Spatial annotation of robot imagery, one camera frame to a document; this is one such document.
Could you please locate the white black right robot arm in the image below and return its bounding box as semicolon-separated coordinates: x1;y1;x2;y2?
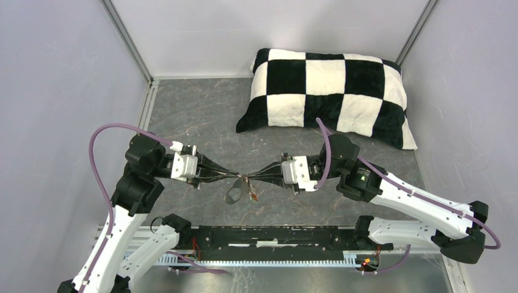
246;134;489;264

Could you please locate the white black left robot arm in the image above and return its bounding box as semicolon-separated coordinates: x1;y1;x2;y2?
58;128;240;292

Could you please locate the black and white checkered pillow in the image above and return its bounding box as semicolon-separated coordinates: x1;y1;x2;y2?
235;48;417;150

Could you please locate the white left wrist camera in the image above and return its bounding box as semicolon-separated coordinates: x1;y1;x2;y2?
170;141;198;182

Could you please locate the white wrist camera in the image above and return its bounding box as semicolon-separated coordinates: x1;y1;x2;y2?
170;141;198;182
281;156;318;194

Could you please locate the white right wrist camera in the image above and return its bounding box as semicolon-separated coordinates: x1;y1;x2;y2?
281;156;318;194

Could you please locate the black mounting base rail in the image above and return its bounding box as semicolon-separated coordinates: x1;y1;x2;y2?
176;226;394;261

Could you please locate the white toothed cable duct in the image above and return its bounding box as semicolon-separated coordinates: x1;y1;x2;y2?
153;253;372;269

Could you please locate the aluminium frame post left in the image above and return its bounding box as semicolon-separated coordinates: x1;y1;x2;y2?
100;0;154;85

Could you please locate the aluminium frame post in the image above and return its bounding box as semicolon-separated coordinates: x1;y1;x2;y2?
396;0;440;67
100;0;154;85

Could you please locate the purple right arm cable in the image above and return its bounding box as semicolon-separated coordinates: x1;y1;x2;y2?
315;117;502;275

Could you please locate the aluminium frame post right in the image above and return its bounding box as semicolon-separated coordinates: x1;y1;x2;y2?
396;0;440;67

